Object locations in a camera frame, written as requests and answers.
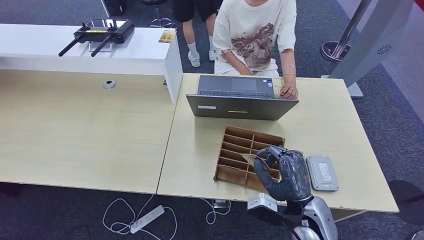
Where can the person's right hand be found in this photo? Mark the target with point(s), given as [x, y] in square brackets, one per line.
[245, 72]

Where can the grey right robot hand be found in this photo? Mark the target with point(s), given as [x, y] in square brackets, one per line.
[293, 179]

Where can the person's left hand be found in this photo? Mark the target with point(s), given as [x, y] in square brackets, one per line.
[290, 92]

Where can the brown wooden card organizer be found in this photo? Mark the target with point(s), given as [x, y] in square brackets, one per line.
[232, 172]

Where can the person's right forearm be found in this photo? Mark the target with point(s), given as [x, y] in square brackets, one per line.
[233, 61]

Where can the person's left forearm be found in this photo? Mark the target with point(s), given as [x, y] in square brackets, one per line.
[288, 59]

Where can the grey card reader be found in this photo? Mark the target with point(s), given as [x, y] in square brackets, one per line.
[323, 174]

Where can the person standing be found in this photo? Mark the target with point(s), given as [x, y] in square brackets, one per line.
[195, 10]

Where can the yellow printed card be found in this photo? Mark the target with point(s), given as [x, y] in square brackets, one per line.
[167, 36]

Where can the grey laptop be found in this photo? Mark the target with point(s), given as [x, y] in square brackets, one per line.
[238, 107]

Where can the beige desk side panel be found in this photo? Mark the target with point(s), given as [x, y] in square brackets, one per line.
[348, 213]

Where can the small grey power adapter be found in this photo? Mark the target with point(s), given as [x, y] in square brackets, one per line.
[221, 204]

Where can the black office chair base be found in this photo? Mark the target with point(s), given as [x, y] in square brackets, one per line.
[161, 23]

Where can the grey standing sign panel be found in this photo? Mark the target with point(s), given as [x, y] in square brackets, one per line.
[377, 39]

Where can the white raised counter shelf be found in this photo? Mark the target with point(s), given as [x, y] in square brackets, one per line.
[139, 56]

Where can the black round base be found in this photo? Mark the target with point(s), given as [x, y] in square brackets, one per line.
[407, 198]

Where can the black remote controller with antennas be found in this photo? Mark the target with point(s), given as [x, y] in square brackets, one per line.
[109, 31]

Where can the black cabinet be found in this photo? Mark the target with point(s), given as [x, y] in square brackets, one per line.
[116, 6]

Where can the white power strip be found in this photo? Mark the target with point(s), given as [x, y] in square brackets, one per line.
[147, 219]

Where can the red board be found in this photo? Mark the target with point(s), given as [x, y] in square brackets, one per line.
[420, 3]

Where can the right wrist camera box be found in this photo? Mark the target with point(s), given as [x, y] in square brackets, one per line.
[261, 202]

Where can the chrome stanchion post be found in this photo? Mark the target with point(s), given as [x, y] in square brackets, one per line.
[334, 53]

